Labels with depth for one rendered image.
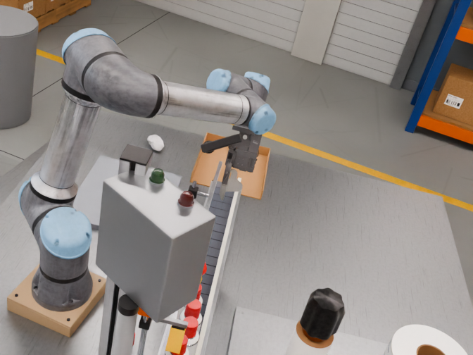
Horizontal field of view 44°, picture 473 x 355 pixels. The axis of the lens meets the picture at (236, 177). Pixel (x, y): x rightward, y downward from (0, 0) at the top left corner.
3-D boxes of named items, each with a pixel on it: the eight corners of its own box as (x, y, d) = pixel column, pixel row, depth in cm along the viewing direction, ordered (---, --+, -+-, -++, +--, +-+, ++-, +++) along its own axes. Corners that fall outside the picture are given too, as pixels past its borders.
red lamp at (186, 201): (185, 211, 91) (187, 199, 90) (174, 202, 92) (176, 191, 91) (196, 206, 93) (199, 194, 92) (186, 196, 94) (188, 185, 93)
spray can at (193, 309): (193, 369, 139) (208, 311, 127) (172, 372, 137) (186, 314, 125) (188, 351, 143) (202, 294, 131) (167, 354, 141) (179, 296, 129)
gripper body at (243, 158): (252, 175, 161) (262, 132, 161) (222, 167, 161) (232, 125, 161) (251, 173, 169) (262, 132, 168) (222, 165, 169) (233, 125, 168)
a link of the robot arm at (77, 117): (27, 246, 144) (92, 49, 119) (10, 208, 153) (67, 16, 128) (73, 244, 152) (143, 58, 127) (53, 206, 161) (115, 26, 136)
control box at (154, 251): (156, 325, 96) (172, 239, 85) (93, 265, 104) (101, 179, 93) (200, 297, 103) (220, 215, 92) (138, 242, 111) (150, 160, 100)
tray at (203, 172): (260, 200, 208) (263, 191, 206) (189, 182, 208) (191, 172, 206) (268, 156, 233) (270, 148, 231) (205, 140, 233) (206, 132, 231)
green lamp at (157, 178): (155, 188, 94) (158, 176, 93) (145, 179, 96) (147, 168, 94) (167, 182, 96) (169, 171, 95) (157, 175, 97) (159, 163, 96)
